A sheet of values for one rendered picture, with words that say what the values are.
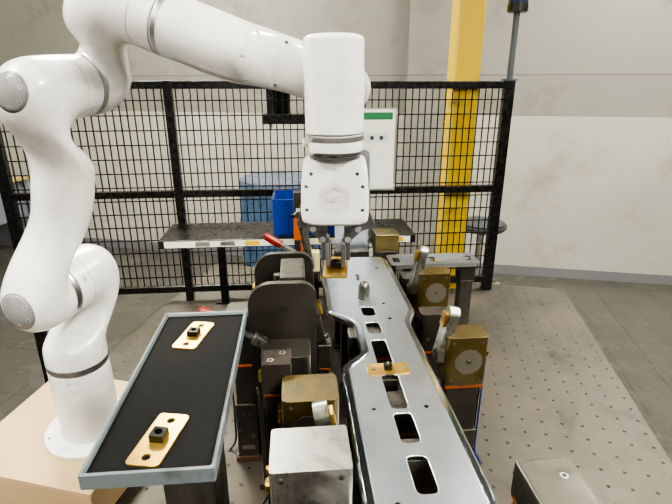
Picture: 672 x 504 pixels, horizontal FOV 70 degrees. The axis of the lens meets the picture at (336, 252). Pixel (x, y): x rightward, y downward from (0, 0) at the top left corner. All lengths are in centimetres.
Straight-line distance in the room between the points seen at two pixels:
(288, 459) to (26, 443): 79
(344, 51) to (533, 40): 347
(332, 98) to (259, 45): 14
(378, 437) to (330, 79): 55
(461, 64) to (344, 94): 132
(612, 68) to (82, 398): 390
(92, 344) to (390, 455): 64
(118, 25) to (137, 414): 53
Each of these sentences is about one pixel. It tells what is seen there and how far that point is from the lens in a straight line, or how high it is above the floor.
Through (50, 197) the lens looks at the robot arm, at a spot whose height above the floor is 136.
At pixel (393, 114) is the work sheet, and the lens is 187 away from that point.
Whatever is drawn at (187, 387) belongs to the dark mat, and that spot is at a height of 116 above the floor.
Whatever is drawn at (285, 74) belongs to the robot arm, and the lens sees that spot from 79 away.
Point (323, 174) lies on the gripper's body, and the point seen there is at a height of 142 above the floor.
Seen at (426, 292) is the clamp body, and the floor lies 99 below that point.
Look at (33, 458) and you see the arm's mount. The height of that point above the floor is 80.
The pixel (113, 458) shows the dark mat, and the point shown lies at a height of 116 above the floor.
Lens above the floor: 154
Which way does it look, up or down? 19 degrees down
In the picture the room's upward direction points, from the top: straight up
